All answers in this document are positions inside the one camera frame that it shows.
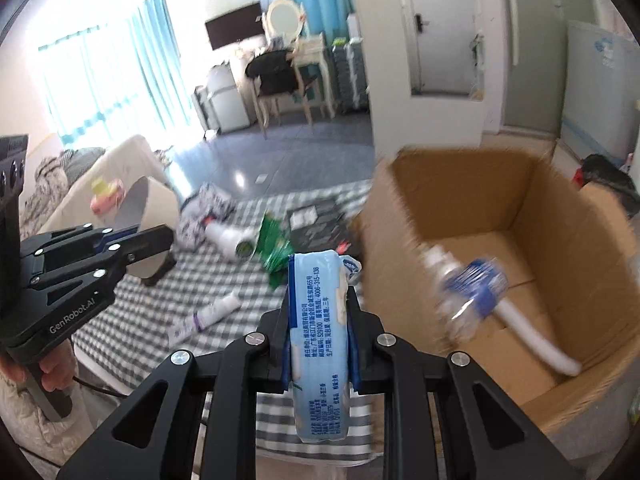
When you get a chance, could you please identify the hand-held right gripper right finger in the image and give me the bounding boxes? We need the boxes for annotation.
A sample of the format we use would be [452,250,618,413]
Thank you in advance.
[344,284,585,480]

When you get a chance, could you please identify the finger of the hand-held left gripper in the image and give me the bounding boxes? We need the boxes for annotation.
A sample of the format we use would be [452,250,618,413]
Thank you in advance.
[31,224,176,307]
[20,224,141,262]

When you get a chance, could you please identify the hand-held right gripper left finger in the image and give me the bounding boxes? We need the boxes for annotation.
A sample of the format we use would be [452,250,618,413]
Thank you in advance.
[57,284,295,480]

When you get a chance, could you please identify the beige tape roll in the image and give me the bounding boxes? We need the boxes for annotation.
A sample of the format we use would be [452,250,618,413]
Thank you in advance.
[116,176,180,289]

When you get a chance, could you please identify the blue tissue packet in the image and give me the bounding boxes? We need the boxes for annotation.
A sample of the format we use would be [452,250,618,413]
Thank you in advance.
[286,249,352,444]

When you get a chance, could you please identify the clear bottle with blue label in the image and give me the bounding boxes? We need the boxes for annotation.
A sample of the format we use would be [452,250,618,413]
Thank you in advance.
[421,244,512,338]

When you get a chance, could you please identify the cardboard box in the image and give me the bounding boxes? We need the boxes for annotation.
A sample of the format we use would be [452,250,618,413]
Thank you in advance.
[349,146,640,437]

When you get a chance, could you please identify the person's left forearm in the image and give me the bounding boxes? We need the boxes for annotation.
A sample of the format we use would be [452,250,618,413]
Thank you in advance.
[0,374,103,467]

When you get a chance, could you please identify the person's left hand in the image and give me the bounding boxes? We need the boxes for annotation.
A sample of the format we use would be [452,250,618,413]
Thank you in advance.
[0,350,77,395]

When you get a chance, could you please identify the pink and yellow toy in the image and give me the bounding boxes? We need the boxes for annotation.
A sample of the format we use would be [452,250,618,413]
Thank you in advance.
[89,176,127,217]

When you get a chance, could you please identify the grey knitted blanket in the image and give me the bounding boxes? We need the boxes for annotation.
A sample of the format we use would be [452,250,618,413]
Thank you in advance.
[20,146,107,223]

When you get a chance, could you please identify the black and white patterned bag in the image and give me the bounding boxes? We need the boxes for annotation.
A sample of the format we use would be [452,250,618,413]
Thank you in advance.
[176,184,239,252]

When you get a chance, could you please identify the beige sofa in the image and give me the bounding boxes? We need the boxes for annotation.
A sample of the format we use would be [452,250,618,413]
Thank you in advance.
[20,134,168,241]

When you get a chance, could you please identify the white plastic bottle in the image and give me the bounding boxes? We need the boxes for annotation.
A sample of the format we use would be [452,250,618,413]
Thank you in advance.
[204,221,259,262]

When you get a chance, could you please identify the white plastic wrapper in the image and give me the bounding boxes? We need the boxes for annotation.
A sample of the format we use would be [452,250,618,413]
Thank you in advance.
[341,254,364,282]

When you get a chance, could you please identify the white toothpaste tube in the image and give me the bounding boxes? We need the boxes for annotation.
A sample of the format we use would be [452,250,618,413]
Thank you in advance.
[166,294,242,347]

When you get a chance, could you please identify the grey checkered blanket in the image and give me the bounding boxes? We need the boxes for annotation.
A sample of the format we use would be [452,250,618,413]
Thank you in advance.
[74,179,387,467]

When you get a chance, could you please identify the green snack bag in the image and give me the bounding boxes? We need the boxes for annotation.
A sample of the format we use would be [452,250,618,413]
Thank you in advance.
[256,211,297,289]

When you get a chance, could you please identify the dark patterned packet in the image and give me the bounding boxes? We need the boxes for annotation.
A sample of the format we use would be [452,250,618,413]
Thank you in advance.
[286,204,352,257]

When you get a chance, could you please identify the small white fridge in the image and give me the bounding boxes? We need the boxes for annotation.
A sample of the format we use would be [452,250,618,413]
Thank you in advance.
[206,61,252,135]

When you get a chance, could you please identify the chair with dark clothes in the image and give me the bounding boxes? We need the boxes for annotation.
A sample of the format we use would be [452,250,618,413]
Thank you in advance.
[245,51,302,135]

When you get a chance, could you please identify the black television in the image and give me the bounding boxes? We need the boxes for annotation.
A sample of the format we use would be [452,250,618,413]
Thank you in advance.
[204,1,264,52]

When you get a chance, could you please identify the cream dressing table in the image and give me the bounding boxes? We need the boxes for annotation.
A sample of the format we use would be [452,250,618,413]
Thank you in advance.
[291,34,335,125]

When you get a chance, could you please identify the oval white mirror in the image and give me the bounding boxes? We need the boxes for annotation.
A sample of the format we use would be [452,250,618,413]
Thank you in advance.
[264,0,304,40]

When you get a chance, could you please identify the grey drawer cabinet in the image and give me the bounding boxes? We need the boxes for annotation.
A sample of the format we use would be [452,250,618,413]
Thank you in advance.
[331,37,372,112]

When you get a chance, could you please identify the black bag with red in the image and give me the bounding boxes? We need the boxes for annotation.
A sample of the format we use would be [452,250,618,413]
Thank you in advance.
[574,153,637,197]

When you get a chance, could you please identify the white door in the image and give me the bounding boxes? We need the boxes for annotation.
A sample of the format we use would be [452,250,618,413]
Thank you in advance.
[401,0,487,97]

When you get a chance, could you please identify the white and blue appliance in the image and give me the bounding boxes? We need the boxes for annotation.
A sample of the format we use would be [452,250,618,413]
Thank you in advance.
[559,19,640,163]

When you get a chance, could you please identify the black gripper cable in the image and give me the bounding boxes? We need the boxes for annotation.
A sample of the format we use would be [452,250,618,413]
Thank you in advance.
[74,374,132,400]

